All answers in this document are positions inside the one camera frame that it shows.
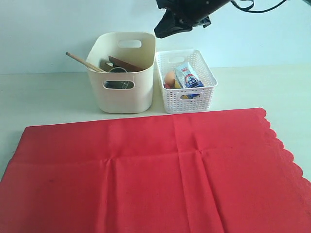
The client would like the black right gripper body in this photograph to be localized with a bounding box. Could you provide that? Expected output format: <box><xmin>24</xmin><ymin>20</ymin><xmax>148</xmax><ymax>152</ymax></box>
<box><xmin>154</xmin><ymin>7</ymin><xmax>211</xmax><ymax>39</ymax></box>

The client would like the brown egg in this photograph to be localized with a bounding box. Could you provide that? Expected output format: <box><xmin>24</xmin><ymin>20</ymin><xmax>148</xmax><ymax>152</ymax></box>
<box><xmin>164</xmin><ymin>71</ymin><xmax>175</xmax><ymax>87</ymax></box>

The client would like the white red milk carton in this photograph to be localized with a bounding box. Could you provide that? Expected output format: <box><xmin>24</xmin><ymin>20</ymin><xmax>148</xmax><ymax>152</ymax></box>
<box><xmin>174</xmin><ymin>62</ymin><xmax>204</xmax><ymax>88</ymax></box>

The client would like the yellow lemon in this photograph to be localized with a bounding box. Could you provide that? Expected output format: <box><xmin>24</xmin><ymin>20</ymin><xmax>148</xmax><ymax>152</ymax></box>
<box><xmin>174</xmin><ymin>80</ymin><xmax>182</xmax><ymax>89</ymax></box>

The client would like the brown wooden plate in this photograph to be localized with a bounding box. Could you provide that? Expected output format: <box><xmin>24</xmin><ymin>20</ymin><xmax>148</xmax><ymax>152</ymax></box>
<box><xmin>108</xmin><ymin>56</ymin><xmax>143</xmax><ymax>72</ymax></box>

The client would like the stainless steel cup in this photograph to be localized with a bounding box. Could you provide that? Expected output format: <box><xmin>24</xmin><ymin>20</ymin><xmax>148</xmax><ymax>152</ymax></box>
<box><xmin>103</xmin><ymin>67</ymin><xmax>134</xmax><ymax>89</ymax></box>

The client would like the wooden chopstick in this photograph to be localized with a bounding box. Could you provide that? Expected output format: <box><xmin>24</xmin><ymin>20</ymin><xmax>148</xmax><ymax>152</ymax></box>
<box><xmin>65</xmin><ymin>52</ymin><xmax>105</xmax><ymax>73</ymax></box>

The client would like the red tablecloth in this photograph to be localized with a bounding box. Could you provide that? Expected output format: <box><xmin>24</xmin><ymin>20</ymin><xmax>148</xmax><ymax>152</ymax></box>
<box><xmin>0</xmin><ymin>108</ymin><xmax>311</xmax><ymax>233</ymax></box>

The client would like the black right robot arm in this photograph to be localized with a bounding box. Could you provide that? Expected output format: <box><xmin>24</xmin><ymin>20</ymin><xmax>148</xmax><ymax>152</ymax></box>
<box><xmin>154</xmin><ymin>0</ymin><xmax>229</xmax><ymax>38</ymax></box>

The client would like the white perforated plastic basket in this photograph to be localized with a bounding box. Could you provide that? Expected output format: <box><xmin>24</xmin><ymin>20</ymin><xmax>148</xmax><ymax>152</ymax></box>
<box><xmin>155</xmin><ymin>49</ymin><xmax>218</xmax><ymax>114</ymax></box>

